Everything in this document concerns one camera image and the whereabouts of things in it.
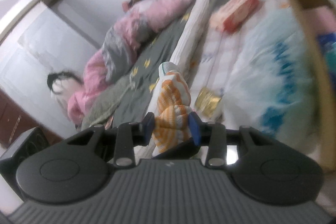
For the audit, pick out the grey duvet with yellow print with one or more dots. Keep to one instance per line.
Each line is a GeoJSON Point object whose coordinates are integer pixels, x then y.
{"type": "Point", "coordinates": [147, 56]}

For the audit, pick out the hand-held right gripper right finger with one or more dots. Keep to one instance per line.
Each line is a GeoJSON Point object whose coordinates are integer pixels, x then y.
{"type": "Point", "coordinates": [195, 129]}

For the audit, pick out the pink wet wipes pack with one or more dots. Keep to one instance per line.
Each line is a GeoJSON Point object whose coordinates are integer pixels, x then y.
{"type": "Point", "coordinates": [236, 11]}

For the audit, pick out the large cardboard box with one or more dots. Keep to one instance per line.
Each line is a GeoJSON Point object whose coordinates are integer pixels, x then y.
{"type": "Point", "coordinates": [309, 37]}

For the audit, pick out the white fluffy blanket roll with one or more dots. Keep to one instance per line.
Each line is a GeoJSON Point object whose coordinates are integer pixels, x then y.
{"type": "Point", "coordinates": [191, 32]}

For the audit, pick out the brown wooden cabinet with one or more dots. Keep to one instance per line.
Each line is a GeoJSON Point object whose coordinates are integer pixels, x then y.
{"type": "Point", "coordinates": [15, 119]}

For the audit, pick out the white plastic bag blue print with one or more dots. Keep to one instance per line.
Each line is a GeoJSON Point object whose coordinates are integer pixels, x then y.
{"type": "Point", "coordinates": [262, 69]}

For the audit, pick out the white wardrobe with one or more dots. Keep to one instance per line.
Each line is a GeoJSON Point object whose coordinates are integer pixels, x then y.
{"type": "Point", "coordinates": [31, 43]}

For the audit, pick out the pink and grey quilt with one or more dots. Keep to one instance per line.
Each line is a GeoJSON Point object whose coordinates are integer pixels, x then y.
{"type": "Point", "coordinates": [147, 11]}

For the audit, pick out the checked printed bed sheet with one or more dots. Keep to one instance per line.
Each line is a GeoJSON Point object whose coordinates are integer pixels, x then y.
{"type": "Point", "coordinates": [218, 56]}

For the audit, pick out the black speaker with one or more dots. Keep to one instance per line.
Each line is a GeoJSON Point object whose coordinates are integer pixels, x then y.
{"type": "Point", "coordinates": [26, 145]}

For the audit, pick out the gold foil packet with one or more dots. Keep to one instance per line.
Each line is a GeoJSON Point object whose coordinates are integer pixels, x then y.
{"type": "Point", "coordinates": [207, 102]}

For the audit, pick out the blue white soft pack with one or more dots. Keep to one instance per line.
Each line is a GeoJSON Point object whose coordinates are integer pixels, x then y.
{"type": "Point", "coordinates": [328, 41]}

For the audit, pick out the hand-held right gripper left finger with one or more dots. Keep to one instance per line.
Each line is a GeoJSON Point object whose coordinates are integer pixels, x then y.
{"type": "Point", "coordinates": [149, 123]}

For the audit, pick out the orange striped towel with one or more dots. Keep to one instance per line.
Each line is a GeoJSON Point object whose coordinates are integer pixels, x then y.
{"type": "Point", "coordinates": [170, 98]}

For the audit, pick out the pink bubble pad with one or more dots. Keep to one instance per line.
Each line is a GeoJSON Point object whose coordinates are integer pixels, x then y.
{"type": "Point", "coordinates": [323, 19]}

